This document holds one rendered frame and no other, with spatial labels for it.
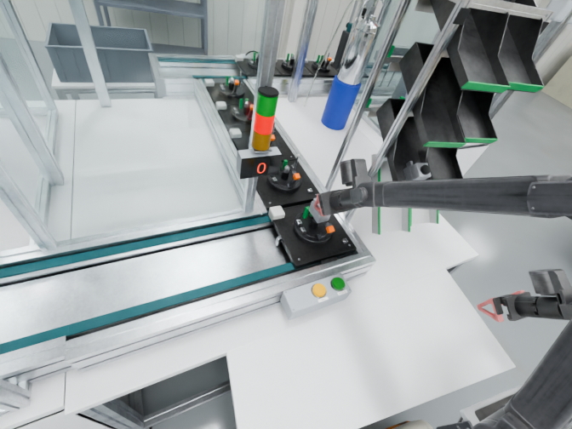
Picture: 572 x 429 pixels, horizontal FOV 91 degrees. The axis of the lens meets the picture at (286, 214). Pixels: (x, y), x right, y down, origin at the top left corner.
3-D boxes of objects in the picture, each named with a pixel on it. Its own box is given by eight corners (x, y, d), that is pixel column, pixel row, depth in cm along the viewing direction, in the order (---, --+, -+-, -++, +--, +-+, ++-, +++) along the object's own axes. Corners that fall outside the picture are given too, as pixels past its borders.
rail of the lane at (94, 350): (365, 275, 104) (377, 259, 97) (80, 372, 69) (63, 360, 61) (357, 262, 108) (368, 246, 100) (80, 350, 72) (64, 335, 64)
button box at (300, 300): (346, 299, 92) (352, 290, 87) (288, 321, 83) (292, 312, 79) (335, 281, 96) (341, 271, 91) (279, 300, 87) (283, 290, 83)
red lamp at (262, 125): (275, 134, 73) (278, 117, 70) (257, 135, 71) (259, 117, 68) (268, 123, 76) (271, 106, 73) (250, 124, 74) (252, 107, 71)
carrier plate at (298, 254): (355, 251, 99) (357, 248, 98) (294, 269, 90) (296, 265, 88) (323, 203, 113) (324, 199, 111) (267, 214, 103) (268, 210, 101)
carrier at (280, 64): (312, 77, 195) (317, 59, 185) (281, 77, 185) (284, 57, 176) (298, 63, 208) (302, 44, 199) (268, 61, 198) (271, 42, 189)
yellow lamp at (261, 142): (271, 150, 77) (275, 134, 74) (254, 151, 75) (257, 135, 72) (265, 139, 80) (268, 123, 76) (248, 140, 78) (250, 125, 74)
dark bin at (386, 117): (427, 188, 92) (445, 180, 85) (394, 190, 88) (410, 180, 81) (407, 114, 99) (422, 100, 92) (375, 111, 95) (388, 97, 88)
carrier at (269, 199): (321, 200, 113) (330, 177, 104) (265, 211, 104) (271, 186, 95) (296, 163, 127) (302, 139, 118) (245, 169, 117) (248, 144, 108)
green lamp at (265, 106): (278, 117, 70) (282, 98, 66) (259, 117, 68) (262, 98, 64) (271, 106, 73) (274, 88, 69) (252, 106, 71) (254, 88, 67)
